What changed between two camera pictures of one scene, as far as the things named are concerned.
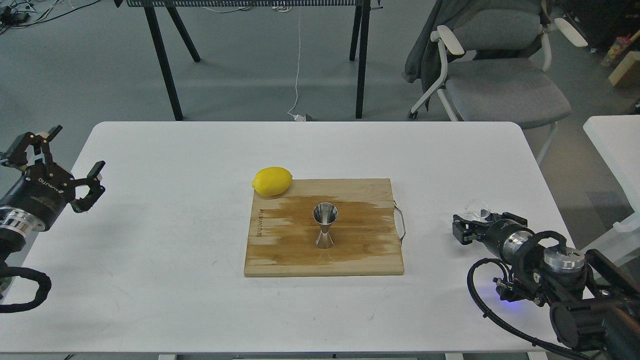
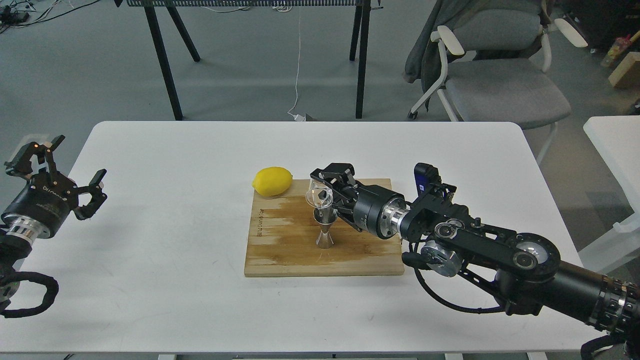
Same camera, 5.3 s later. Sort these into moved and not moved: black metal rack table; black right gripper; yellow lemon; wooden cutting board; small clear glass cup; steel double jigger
Moved: small clear glass cup; black right gripper
Not moved: yellow lemon; black metal rack table; wooden cutting board; steel double jigger
